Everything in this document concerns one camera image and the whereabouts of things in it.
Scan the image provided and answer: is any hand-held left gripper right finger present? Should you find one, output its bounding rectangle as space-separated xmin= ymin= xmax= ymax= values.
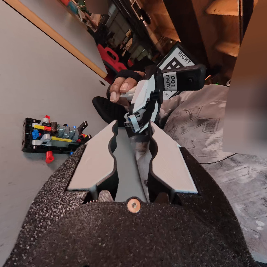
xmin=148 ymin=121 xmax=198 ymax=194

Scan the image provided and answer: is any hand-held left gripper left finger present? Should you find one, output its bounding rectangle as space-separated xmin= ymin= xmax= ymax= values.
xmin=67 ymin=120 xmax=119 ymax=199

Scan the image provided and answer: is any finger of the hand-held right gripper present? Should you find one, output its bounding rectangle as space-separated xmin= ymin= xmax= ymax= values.
xmin=131 ymin=80 xmax=157 ymax=115
xmin=143 ymin=102 xmax=161 ymax=133

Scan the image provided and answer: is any grey lego beam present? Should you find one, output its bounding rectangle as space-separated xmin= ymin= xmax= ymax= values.
xmin=124 ymin=114 xmax=144 ymax=133

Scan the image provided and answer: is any multicoloured lego assembly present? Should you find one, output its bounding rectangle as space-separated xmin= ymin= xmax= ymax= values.
xmin=22 ymin=115 xmax=92 ymax=164

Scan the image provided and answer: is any person's right hand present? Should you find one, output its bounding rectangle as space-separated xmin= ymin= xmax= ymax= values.
xmin=109 ymin=77 xmax=140 ymax=111

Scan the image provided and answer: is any black chair armrest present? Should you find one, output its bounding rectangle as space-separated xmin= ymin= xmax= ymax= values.
xmin=92 ymin=96 xmax=131 ymax=127

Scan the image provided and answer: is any red chair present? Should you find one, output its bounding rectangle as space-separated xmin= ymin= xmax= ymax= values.
xmin=98 ymin=43 xmax=134 ymax=84

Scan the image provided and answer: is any person's grey patterned hoodie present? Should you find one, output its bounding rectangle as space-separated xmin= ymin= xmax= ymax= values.
xmin=129 ymin=83 xmax=267 ymax=263

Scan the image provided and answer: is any grey table with wooden edge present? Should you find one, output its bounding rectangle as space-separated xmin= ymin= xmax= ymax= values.
xmin=4 ymin=0 xmax=108 ymax=78

